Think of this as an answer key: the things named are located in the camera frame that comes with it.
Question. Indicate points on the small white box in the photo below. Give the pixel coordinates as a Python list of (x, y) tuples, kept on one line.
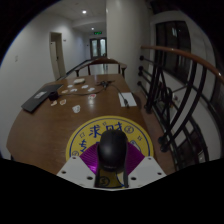
[(79, 81)]

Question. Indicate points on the round ceiling light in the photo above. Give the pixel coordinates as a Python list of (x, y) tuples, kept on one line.
[(92, 29), (84, 12)]

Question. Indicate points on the white paper card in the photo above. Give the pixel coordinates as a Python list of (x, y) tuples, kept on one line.
[(130, 99)]

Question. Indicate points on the round yellow printed mouse pad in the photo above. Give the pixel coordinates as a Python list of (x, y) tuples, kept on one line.
[(83, 133)]

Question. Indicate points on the small black box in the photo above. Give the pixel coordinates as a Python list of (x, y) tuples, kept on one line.
[(53, 96)]

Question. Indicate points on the orange and white sticker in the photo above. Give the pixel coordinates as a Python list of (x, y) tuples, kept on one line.
[(62, 102)]

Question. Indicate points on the large white sticker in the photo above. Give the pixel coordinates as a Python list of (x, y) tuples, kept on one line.
[(76, 108)]

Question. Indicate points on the cream heart-shaped sticker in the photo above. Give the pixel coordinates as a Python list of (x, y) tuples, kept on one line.
[(53, 103)]

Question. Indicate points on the white wall switch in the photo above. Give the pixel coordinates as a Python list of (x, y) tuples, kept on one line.
[(16, 58)]

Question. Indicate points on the wooden chair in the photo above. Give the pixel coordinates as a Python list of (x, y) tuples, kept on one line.
[(101, 61)]

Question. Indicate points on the beige door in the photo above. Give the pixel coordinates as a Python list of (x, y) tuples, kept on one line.
[(58, 55)]

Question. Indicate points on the glass double door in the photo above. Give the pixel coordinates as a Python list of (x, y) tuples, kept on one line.
[(98, 48)]

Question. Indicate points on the green exit sign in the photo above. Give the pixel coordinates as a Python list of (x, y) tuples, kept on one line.
[(97, 33)]

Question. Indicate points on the small orange sticker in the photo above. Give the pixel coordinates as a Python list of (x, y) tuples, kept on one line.
[(65, 91)]

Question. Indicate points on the small white sticker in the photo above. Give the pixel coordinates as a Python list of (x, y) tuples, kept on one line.
[(70, 86), (85, 86), (91, 89), (73, 90)]

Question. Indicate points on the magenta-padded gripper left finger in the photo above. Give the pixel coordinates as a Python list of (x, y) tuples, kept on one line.
[(73, 168)]

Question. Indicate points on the red and white sticker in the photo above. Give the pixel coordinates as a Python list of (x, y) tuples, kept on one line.
[(92, 96)]

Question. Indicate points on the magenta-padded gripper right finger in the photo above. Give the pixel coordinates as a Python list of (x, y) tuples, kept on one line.
[(148, 170)]

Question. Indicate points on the black railing with wooden handrail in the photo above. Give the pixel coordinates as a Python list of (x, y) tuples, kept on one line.
[(186, 55)]

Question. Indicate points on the black computer mouse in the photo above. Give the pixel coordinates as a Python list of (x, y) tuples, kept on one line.
[(112, 150)]

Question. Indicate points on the black flat laptop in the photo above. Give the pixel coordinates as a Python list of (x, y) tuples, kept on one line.
[(40, 97)]

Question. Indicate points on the dark window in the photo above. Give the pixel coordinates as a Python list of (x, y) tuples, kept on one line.
[(173, 46)]

